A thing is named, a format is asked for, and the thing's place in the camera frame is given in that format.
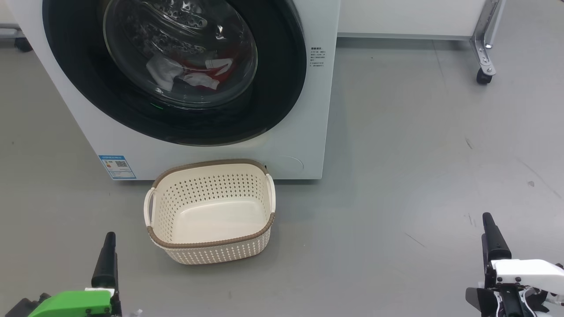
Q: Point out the white front-load washing machine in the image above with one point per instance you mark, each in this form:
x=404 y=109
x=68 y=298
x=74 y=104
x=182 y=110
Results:
x=286 y=132

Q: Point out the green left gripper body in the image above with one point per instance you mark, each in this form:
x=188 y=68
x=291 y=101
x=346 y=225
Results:
x=70 y=304

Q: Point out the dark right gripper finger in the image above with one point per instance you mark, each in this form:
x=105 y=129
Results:
x=495 y=242

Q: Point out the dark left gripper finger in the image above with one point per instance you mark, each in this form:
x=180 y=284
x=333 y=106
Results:
x=105 y=268

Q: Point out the grey metal cart leg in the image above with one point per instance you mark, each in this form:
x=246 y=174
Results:
x=484 y=44

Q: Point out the red garment white cuffs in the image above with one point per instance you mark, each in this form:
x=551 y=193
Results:
x=222 y=72

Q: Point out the cream perforated laundry basket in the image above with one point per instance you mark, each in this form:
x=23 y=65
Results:
x=211 y=220

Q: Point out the blue white energy label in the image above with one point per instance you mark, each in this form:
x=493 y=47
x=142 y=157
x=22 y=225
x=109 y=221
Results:
x=117 y=167

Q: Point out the black glass washer door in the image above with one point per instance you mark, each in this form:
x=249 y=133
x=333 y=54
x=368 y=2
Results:
x=88 y=88

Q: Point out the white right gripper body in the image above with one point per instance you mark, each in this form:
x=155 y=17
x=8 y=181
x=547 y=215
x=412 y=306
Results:
x=528 y=273

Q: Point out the black caster wheel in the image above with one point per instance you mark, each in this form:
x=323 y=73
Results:
x=23 y=45
x=484 y=78

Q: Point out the white cabinet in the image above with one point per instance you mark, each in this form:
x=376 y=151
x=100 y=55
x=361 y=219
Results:
x=405 y=17

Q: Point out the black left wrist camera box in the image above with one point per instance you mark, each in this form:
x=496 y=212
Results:
x=24 y=308

